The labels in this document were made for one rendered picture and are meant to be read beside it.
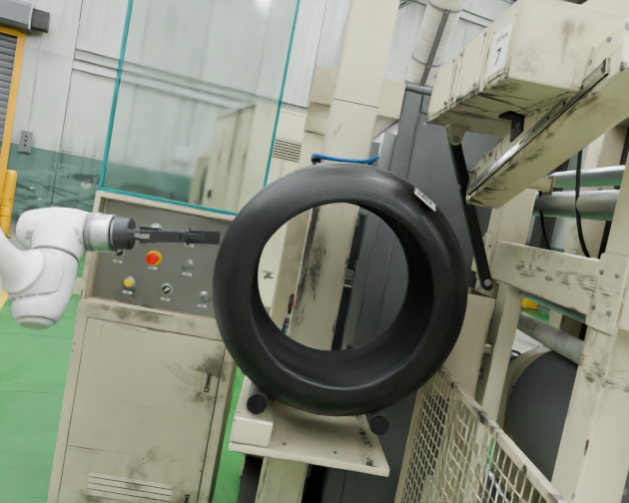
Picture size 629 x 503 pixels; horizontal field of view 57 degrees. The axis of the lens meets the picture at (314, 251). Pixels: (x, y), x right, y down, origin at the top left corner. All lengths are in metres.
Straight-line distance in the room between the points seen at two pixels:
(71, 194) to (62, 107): 1.38
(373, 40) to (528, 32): 0.66
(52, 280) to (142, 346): 0.82
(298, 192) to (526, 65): 0.50
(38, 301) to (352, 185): 0.69
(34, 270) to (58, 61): 9.17
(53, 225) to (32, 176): 8.92
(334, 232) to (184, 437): 0.94
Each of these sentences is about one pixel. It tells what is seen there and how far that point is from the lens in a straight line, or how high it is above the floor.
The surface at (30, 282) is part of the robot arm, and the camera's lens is 1.29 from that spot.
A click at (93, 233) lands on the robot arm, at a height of 1.21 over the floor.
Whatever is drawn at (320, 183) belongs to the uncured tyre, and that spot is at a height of 1.41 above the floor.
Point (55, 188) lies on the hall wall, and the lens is 10.29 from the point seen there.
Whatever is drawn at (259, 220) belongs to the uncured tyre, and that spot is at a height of 1.31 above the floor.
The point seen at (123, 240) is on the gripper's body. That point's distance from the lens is 1.37.
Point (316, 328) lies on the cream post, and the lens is 1.67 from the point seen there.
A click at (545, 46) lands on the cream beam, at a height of 1.70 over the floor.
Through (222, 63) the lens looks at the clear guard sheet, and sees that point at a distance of 2.05.
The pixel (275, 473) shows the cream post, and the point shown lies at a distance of 1.81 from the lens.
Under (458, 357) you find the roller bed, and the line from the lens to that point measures 1.68.
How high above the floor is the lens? 1.36
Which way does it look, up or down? 5 degrees down
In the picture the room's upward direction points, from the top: 11 degrees clockwise
